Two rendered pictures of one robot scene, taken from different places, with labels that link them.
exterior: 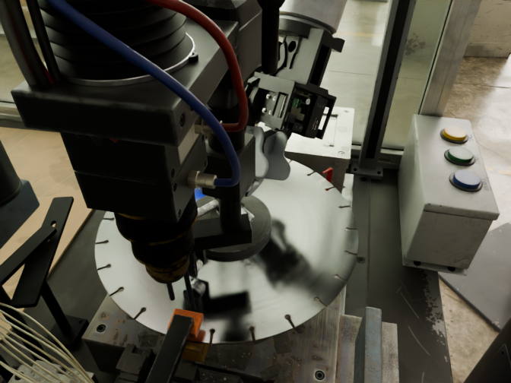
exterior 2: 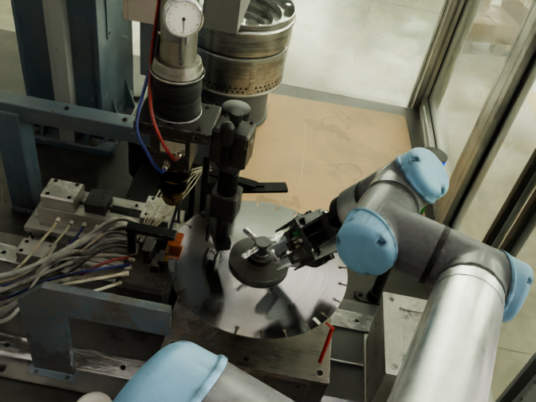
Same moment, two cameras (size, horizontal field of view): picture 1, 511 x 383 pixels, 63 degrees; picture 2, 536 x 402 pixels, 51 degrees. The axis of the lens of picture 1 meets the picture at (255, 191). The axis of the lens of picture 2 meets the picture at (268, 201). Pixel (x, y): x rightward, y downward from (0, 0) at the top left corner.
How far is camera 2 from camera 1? 78 cm
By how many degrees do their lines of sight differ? 56
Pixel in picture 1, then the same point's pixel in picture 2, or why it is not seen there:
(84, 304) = not seen: hidden behind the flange
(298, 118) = (294, 243)
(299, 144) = (397, 331)
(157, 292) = (201, 231)
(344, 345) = not seen: hidden behind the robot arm
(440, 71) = not seen: outside the picture
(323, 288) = (204, 309)
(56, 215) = (269, 187)
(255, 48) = (231, 158)
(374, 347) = (144, 304)
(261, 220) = (259, 275)
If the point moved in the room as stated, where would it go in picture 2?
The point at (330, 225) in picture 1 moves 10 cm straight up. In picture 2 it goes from (263, 321) to (273, 281)
